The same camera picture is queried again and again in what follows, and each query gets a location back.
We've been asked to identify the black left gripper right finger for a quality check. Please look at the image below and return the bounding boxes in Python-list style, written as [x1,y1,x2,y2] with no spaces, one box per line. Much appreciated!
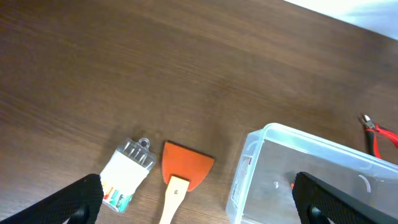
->
[292,172,397,224]

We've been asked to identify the red handled pliers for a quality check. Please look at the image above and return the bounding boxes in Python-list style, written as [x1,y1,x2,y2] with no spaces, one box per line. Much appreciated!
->
[360,114,397,159]

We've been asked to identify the clear plastic storage box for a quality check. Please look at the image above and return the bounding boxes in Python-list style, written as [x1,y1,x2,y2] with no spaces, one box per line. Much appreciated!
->
[226,123,397,223]

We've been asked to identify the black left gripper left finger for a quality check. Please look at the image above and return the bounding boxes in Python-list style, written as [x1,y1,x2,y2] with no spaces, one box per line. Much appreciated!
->
[1,174,104,224]

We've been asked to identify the orange scraper with wooden handle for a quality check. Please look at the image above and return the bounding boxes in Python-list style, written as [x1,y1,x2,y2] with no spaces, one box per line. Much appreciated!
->
[159,141,215,224]

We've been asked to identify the clear case of coloured bits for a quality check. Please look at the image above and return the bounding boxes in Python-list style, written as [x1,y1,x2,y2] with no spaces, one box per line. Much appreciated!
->
[100,138,157,213]

